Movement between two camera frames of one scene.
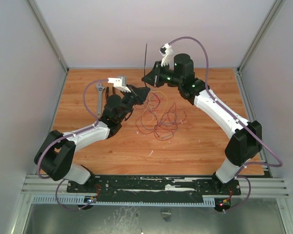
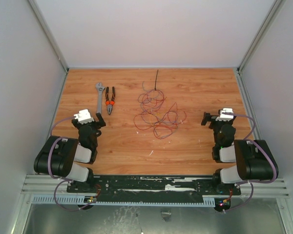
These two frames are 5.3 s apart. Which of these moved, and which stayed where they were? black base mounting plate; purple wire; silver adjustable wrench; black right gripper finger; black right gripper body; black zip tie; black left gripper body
Moved: black right gripper body; purple wire; black zip tie; black left gripper body; black right gripper finger
Stayed: silver adjustable wrench; black base mounting plate
